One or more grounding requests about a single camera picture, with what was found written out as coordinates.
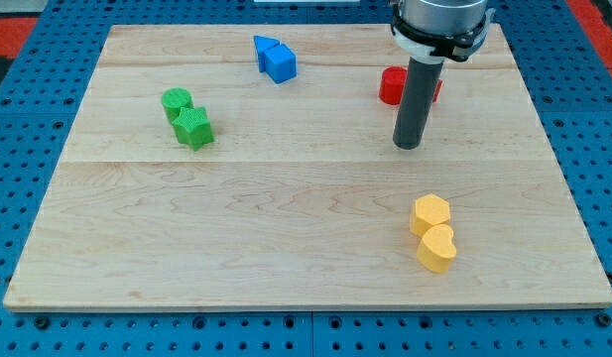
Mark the blue triangle block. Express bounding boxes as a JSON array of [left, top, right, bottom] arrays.
[[253, 35, 281, 72]]

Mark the blue cube block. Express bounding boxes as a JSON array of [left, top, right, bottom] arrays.
[[263, 44, 297, 84]]

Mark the green star block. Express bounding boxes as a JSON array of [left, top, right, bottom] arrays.
[[173, 107, 214, 151]]

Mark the red cylinder block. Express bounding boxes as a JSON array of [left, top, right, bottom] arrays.
[[379, 66, 408, 105]]

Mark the wooden board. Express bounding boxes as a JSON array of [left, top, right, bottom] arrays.
[[3, 25, 612, 312]]

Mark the green cylinder block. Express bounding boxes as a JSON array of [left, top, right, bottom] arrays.
[[161, 87, 193, 123]]

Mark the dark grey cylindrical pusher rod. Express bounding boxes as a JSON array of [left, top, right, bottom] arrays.
[[393, 58, 443, 150]]

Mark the red block behind rod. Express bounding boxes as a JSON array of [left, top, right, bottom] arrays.
[[432, 78, 443, 103]]

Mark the yellow heart block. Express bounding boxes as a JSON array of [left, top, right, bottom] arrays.
[[417, 224, 457, 274]]

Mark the yellow hexagon block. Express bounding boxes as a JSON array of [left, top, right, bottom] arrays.
[[410, 193, 451, 237]]

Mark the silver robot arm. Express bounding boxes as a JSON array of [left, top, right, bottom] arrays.
[[390, 0, 495, 150]]

